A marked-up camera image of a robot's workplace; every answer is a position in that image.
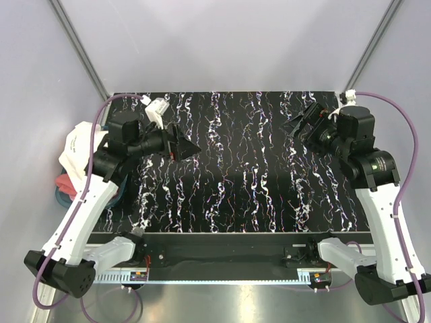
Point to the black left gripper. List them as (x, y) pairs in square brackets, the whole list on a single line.
[(175, 145)]

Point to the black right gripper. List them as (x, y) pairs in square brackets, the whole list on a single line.
[(318, 117)]

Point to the cream and green t-shirt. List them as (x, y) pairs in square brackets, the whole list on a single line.
[(76, 153)]

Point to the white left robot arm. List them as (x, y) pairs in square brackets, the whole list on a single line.
[(63, 263)]

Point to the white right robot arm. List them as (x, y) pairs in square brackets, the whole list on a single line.
[(395, 272)]

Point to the pink t-shirt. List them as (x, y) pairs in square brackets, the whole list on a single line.
[(65, 186)]

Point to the teal laundry basket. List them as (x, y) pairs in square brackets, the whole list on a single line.
[(66, 202)]

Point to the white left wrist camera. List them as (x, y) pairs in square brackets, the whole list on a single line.
[(155, 110)]

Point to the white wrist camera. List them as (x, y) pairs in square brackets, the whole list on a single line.
[(155, 110), (348, 97)]

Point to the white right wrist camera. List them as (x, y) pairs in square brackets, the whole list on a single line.
[(348, 97)]

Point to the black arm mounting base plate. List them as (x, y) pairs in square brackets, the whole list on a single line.
[(233, 252)]

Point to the right aluminium frame post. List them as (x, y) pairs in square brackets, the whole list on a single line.
[(377, 36)]

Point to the aluminium frame post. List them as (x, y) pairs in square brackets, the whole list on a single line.
[(377, 36), (78, 47)]

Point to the grey slotted cable duct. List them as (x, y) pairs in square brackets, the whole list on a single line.
[(159, 277)]

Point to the left aluminium frame post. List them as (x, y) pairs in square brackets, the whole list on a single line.
[(78, 47)]

